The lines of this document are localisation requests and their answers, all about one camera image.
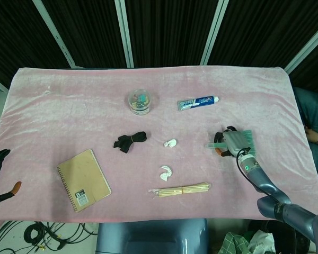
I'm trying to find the crumpled white paper scrap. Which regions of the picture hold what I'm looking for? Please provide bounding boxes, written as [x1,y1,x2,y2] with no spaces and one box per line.
[158,165,174,182]
[163,138,179,149]

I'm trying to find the brown spiral notebook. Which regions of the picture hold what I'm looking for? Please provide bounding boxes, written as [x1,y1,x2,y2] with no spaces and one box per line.
[56,149,113,213]

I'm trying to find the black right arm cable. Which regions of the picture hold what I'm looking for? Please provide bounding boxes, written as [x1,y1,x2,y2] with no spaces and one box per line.
[236,149,271,196]

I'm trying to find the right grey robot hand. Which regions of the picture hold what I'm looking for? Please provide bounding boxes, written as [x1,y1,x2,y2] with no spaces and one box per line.
[214,126,251,158]

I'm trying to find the bundle of wooden sticks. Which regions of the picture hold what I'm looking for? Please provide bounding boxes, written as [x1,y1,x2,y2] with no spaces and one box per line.
[148,182,210,199]

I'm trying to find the pink velvet tablecloth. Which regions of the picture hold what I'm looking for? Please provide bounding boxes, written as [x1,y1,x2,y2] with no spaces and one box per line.
[0,66,318,223]

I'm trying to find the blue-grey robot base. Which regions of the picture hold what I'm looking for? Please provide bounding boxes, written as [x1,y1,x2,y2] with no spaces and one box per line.
[96,218,210,254]

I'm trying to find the clear jar of clips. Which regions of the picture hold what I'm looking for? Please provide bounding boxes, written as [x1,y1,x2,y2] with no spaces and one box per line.
[128,89,153,116]

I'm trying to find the green checked cloth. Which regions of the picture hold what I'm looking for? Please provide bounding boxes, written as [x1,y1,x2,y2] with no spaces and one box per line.
[218,231,252,254]

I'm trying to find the blue white toothpaste tube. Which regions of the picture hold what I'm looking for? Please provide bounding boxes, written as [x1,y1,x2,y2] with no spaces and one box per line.
[176,95,220,112]

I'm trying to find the white partition frame post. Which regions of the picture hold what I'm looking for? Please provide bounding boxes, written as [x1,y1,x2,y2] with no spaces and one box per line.
[33,0,77,68]
[200,0,230,66]
[284,19,318,74]
[113,0,135,68]

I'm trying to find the teal bristle brush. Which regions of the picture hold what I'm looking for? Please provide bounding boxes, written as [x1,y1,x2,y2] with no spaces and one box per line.
[206,129,257,157]

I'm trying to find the person in blue jeans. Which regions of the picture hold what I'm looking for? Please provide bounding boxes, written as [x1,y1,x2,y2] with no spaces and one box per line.
[293,79,318,172]

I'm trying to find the black floor cables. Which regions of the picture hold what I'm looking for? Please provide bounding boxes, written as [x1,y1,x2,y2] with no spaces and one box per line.
[0,221,99,254]

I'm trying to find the white crumpled bag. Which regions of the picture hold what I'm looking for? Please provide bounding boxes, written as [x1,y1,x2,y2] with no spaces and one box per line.
[248,229,277,254]

